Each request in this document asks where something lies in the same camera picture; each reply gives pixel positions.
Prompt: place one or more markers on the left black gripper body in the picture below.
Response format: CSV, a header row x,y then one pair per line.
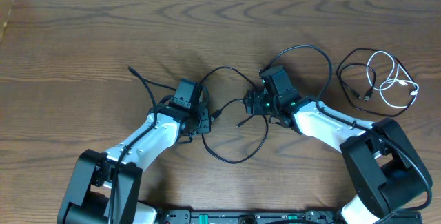
x,y
201,123

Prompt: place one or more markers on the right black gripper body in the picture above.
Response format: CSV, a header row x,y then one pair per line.
x,y
262,104

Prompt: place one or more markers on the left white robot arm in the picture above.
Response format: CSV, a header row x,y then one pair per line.
x,y
104,186

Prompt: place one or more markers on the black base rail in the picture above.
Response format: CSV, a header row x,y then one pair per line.
x,y
191,217

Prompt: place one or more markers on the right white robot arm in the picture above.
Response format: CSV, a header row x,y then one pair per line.
x,y
384,167

